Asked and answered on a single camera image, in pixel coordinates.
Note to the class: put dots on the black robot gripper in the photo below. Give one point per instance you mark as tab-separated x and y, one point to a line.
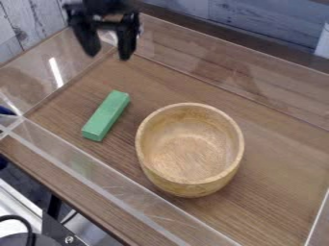
115	15

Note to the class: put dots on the green rectangular block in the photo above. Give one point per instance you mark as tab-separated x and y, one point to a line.
106	115

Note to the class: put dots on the brown wooden bowl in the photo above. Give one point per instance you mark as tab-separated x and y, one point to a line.
190	147

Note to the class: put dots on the blue object at left edge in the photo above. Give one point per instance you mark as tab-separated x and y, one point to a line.
6	111

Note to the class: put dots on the clear acrylic tray wall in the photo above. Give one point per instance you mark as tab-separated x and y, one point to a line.
275	205

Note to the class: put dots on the black metal bracket with screw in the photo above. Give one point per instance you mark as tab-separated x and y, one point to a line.
55	231

